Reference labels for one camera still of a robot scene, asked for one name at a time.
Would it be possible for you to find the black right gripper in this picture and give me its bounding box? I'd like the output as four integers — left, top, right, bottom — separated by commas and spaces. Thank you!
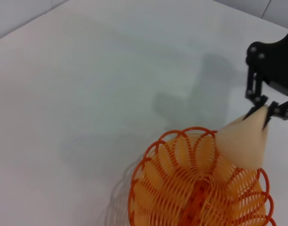
243, 23, 288, 130

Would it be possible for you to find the orange plastic woven basket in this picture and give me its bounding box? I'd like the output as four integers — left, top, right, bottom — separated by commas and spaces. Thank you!
128, 127, 274, 226

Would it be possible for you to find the pale orange foam bun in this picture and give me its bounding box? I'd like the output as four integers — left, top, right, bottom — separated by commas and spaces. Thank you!
216, 105, 269, 170

